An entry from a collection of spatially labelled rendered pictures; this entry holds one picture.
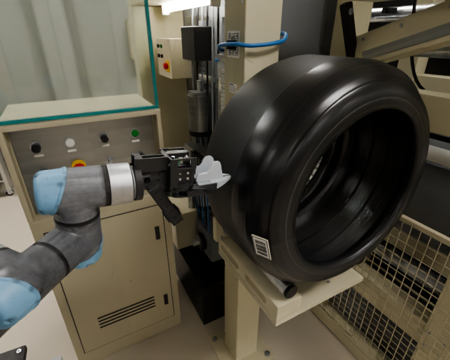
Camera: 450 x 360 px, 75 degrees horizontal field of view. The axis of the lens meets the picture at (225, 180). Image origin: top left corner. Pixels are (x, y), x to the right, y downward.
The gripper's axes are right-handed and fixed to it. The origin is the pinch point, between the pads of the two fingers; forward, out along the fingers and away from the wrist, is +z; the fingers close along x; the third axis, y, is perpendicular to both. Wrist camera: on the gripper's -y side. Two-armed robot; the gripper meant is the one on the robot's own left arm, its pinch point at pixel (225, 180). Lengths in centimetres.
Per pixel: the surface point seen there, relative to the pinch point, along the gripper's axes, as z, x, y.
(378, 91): 26.4, -12.7, 21.3
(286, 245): 9.6, -12.5, -11.6
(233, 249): 17.0, 18.9, -36.5
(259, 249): 4.4, -10.2, -12.9
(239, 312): 32, 30, -84
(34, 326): -59, 105, -130
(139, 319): -6, 65, -107
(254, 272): 17.6, 6.2, -36.6
